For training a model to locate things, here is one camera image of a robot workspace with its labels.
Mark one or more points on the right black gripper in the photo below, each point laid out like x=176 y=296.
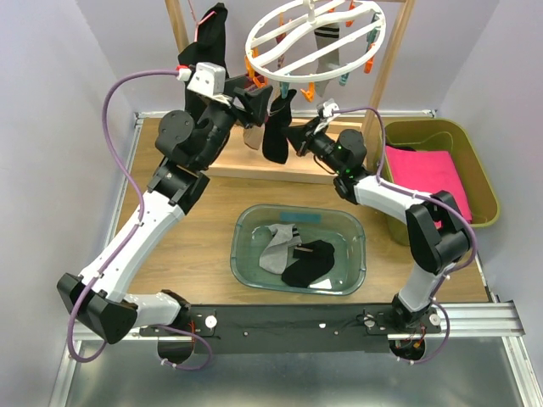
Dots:
x=299 y=136

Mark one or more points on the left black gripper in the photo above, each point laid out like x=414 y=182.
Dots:
x=256 y=100

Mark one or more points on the black sock tan stripes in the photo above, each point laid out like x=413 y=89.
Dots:
x=275 y=142

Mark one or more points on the white round clip hanger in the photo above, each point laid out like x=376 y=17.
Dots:
x=315 y=41

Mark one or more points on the grey sock black stripes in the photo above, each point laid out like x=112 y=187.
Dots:
x=274 y=258

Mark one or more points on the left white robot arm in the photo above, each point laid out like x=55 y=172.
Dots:
x=97 y=297

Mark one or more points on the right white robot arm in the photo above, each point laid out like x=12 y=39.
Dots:
x=438 y=235

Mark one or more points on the beige purple striped sock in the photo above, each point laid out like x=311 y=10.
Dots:
x=253 y=137

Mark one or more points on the large black hanging cloth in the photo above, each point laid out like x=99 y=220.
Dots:
x=209 y=47

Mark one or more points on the clear plastic tub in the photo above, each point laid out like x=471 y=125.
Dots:
x=340 y=229

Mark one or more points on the pink folded cloth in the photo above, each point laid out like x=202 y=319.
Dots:
x=428 y=171

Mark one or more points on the olive green bin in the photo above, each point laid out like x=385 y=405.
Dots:
x=446 y=135

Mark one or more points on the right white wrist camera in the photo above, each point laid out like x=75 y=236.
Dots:
x=327 y=112

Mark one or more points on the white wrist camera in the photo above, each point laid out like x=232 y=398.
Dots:
x=327 y=112
x=208 y=79

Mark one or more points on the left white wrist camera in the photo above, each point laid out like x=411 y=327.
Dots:
x=208 y=79

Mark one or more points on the wooden rack frame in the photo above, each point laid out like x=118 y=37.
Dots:
x=239 y=163

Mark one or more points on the black mounting base plate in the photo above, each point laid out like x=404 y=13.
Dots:
x=290 y=328

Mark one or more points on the aluminium rail frame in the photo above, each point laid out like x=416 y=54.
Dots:
x=463 y=320

